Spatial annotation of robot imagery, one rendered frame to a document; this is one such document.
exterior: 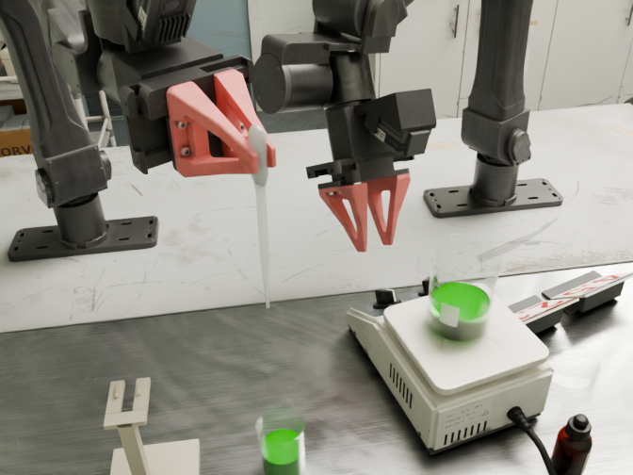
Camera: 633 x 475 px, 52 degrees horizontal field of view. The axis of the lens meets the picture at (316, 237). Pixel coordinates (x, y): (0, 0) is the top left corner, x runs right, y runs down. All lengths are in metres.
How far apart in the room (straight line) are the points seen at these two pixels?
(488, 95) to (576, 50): 2.47
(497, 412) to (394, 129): 0.28
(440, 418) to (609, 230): 0.48
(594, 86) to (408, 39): 0.99
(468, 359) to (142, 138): 0.34
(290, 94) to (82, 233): 0.42
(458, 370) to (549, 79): 2.82
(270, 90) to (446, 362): 0.30
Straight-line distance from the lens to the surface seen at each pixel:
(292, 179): 1.05
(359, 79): 0.67
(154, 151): 0.49
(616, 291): 0.86
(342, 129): 0.65
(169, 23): 0.48
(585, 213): 1.02
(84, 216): 0.92
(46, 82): 0.84
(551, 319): 0.78
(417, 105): 0.61
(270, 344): 0.75
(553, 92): 3.39
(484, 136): 0.92
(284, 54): 0.62
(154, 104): 0.45
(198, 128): 0.46
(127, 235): 0.95
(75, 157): 0.86
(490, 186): 0.97
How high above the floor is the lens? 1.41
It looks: 34 degrees down
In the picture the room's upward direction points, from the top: 2 degrees counter-clockwise
